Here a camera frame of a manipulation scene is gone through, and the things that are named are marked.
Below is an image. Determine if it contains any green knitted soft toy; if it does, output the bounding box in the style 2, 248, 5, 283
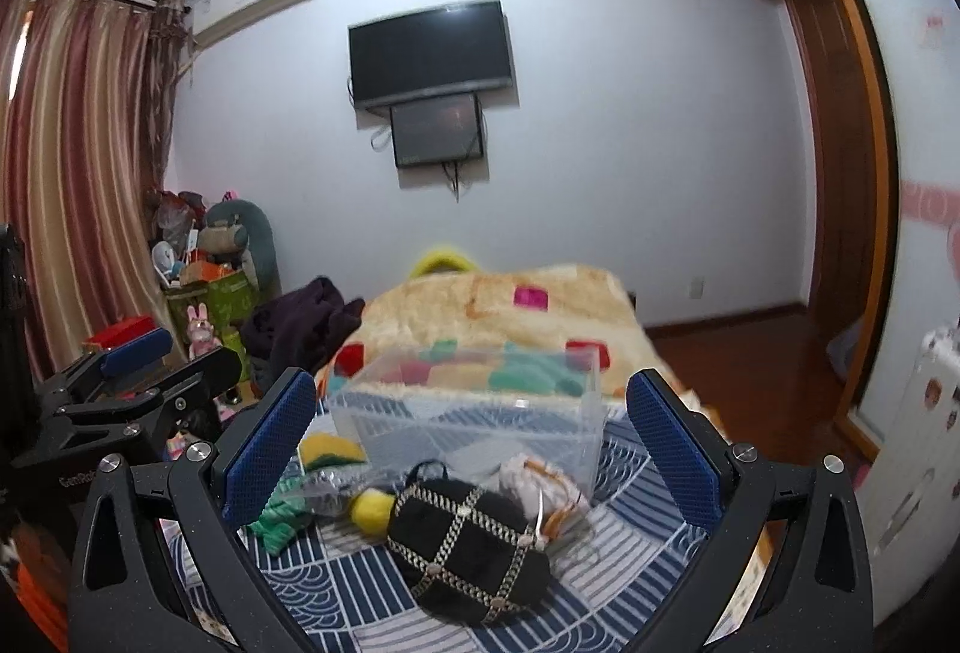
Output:
247, 476, 314, 557

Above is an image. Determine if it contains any yellow felt ball toy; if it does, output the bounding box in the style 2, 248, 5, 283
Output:
348, 487, 395, 539

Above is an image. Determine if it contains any white orange drawstring pouch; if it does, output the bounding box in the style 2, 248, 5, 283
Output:
496, 453, 590, 543

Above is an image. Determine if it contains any yellow green sponge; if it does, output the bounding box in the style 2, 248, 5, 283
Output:
298, 432, 366, 472

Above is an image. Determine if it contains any red flat box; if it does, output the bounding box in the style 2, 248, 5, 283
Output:
82, 315, 156, 352

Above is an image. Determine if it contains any pink bunny doll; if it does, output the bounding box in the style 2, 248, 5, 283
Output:
187, 304, 221, 360

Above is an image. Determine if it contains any green cardboard box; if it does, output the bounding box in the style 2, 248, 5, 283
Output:
164, 271, 260, 351

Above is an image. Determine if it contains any white cardboard box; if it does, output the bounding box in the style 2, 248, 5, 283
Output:
856, 328, 960, 624

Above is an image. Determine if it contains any dark purple clothing pile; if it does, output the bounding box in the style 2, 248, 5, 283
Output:
239, 276, 366, 393

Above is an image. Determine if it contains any grey plush toy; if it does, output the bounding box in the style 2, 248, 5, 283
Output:
197, 198, 278, 293

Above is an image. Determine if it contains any blue white patterned cloth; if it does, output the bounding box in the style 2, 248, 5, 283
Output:
238, 388, 706, 651

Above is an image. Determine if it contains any red striped curtain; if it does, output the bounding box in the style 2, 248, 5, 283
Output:
2, 0, 187, 378

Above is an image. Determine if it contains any clear plastic storage bin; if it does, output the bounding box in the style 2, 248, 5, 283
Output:
324, 346, 607, 495

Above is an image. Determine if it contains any small wall monitor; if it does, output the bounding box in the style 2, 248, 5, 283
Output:
391, 94, 485, 169

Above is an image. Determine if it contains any large wall television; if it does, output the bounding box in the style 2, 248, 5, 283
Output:
348, 0, 514, 110

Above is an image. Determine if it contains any brown wooden door frame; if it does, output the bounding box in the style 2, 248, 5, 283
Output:
784, 0, 898, 458

